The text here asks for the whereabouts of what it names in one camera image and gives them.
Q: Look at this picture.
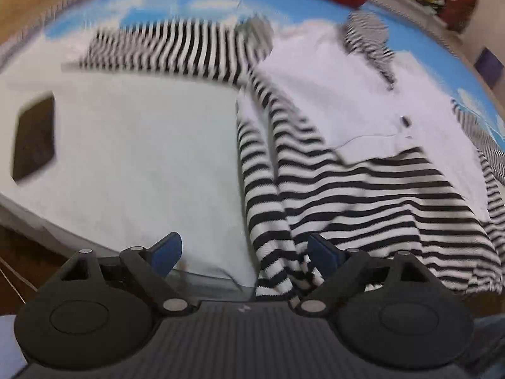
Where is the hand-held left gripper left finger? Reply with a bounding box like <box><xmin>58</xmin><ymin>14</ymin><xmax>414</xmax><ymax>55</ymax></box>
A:
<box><xmin>55</xmin><ymin>232</ymin><xmax>196</xmax><ymax>317</ymax></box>

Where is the light blue fleece clothing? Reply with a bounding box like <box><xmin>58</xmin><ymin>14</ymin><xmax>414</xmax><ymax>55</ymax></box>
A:
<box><xmin>0</xmin><ymin>316</ymin><xmax>28</xmax><ymax>379</ymax></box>

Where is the black smartphone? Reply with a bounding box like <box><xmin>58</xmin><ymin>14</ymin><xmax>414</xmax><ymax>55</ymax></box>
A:
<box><xmin>10</xmin><ymin>93</ymin><xmax>56</xmax><ymax>184</ymax></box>

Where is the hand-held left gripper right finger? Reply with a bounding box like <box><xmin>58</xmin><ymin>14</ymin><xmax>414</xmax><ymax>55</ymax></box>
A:
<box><xmin>296</xmin><ymin>234</ymin><xmax>440</xmax><ymax>317</ymax></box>

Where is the purple box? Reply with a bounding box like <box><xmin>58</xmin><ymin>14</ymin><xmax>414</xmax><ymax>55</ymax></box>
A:
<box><xmin>473</xmin><ymin>47</ymin><xmax>505</xmax><ymax>87</ymax></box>

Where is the dark red cushion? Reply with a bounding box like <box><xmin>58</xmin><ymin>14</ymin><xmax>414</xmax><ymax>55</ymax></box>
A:
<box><xmin>438</xmin><ymin>0</ymin><xmax>478</xmax><ymax>32</ymax></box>

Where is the black white striped hooded top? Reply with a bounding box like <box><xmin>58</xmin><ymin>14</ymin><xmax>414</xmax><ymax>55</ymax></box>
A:
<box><xmin>79</xmin><ymin>10</ymin><xmax>505</xmax><ymax>297</ymax></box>

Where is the wooden bed frame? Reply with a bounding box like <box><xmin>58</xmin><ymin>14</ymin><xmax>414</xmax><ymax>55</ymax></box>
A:
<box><xmin>0</xmin><ymin>0</ymin><xmax>103</xmax><ymax>44</ymax></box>

